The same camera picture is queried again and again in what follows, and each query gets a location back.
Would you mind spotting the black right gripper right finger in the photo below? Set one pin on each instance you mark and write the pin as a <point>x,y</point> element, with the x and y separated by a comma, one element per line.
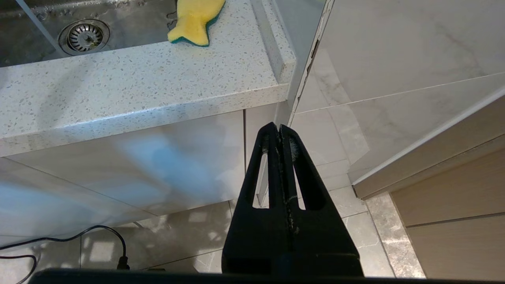
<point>323,244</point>

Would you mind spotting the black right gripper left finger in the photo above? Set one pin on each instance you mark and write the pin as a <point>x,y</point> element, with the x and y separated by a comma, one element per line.
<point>252,244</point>

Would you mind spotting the running water stream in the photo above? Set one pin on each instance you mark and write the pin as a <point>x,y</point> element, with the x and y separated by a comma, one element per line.
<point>37,27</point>

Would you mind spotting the yellow sponge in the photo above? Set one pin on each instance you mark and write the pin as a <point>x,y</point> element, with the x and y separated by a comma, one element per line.
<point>194,21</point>

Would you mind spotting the round metal drain strainer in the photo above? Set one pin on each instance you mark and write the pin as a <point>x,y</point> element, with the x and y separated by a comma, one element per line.
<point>84,37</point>

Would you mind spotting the light wooden cabinet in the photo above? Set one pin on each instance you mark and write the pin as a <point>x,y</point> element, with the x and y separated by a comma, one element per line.
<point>453,197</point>

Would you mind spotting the white cabinet door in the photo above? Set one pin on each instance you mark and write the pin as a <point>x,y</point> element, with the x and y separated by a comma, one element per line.
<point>118,169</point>

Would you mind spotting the stainless steel sink basin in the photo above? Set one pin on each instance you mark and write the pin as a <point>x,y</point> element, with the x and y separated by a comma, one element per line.
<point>130,23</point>

